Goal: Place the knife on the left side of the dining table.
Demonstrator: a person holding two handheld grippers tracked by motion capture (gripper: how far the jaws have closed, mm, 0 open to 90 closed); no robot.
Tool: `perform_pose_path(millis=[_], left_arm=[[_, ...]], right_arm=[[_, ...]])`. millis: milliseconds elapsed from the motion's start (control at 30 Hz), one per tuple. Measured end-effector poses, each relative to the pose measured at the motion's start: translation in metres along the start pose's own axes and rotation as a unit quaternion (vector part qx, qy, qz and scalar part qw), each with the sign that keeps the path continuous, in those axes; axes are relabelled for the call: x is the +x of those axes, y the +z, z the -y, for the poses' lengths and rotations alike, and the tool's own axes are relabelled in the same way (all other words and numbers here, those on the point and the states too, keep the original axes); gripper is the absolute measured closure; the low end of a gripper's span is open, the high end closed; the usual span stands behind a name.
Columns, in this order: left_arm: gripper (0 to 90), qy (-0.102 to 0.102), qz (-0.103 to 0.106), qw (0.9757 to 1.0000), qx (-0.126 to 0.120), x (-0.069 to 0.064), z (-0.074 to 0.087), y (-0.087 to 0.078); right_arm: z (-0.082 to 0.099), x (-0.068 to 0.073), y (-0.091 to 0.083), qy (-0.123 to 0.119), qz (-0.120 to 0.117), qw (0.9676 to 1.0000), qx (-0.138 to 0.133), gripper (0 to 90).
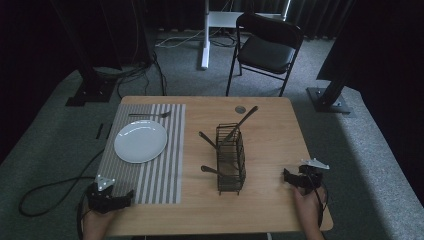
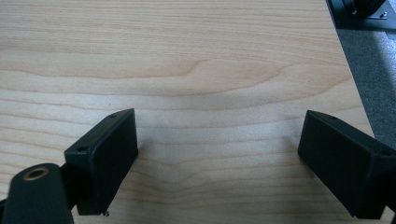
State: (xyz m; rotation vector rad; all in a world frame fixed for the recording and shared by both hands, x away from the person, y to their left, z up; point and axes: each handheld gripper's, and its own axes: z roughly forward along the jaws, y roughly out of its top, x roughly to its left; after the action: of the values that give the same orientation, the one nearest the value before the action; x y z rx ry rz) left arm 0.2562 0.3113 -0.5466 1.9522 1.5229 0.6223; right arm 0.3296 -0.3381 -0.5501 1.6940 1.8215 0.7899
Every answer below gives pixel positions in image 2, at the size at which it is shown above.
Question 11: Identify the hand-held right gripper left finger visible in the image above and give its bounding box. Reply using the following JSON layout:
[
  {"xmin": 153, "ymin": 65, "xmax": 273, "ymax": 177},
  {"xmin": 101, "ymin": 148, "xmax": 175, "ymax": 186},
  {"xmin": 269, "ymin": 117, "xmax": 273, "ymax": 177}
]
[{"xmin": 64, "ymin": 107, "xmax": 139, "ymax": 217}]

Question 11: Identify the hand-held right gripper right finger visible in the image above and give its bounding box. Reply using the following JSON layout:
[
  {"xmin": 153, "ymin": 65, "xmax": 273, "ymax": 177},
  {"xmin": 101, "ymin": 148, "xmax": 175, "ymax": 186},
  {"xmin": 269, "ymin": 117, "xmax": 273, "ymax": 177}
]
[{"xmin": 297, "ymin": 109, "xmax": 396, "ymax": 220}]

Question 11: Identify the black metal stand base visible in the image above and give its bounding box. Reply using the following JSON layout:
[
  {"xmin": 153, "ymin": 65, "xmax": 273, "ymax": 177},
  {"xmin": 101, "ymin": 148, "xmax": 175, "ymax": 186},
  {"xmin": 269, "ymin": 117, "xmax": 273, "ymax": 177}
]
[{"xmin": 325, "ymin": 0, "xmax": 396, "ymax": 31}]

